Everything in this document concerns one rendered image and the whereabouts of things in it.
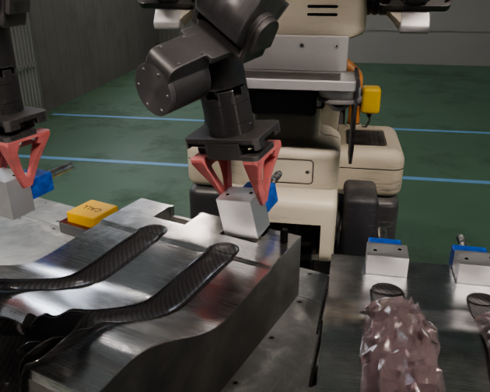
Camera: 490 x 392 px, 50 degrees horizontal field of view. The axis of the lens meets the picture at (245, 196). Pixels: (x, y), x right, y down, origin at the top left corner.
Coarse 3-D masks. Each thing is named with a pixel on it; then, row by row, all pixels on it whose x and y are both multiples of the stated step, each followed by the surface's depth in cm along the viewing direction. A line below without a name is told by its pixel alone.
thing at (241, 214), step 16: (272, 176) 75; (224, 192) 68; (240, 192) 67; (272, 192) 70; (224, 208) 67; (240, 208) 66; (256, 208) 66; (224, 224) 68; (240, 224) 67; (256, 224) 66
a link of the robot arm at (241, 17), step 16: (208, 0) 54; (224, 0) 53; (240, 0) 52; (256, 0) 51; (272, 0) 53; (208, 16) 55; (224, 16) 53; (240, 16) 52; (256, 16) 53; (224, 32) 55; (240, 32) 53; (240, 48) 55
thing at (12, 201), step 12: (0, 168) 71; (60, 168) 77; (72, 168) 79; (0, 180) 68; (12, 180) 68; (36, 180) 72; (48, 180) 74; (0, 192) 68; (12, 192) 68; (24, 192) 70; (36, 192) 72; (0, 204) 69; (12, 204) 69; (24, 204) 70; (12, 216) 69
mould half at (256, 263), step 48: (96, 240) 68; (192, 240) 67; (240, 240) 67; (288, 240) 67; (96, 288) 57; (144, 288) 58; (240, 288) 58; (288, 288) 67; (96, 336) 43; (144, 336) 44; (192, 336) 48; (240, 336) 57; (48, 384) 38; (96, 384) 38; (144, 384) 42; (192, 384) 49
